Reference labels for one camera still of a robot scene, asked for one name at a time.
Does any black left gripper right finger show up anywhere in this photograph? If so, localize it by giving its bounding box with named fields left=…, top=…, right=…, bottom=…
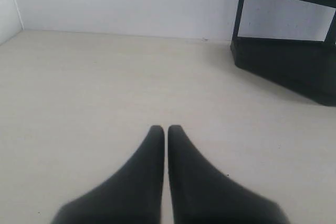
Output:
left=167, top=125, right=287, bottom=223

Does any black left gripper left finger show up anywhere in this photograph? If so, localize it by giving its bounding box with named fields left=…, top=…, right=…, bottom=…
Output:
left=52, top=125, right=164, bottom=223

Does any black two-tier shelf rack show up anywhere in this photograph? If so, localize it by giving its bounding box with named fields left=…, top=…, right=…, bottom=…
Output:
left=230, top=0, right=335, bottom=106

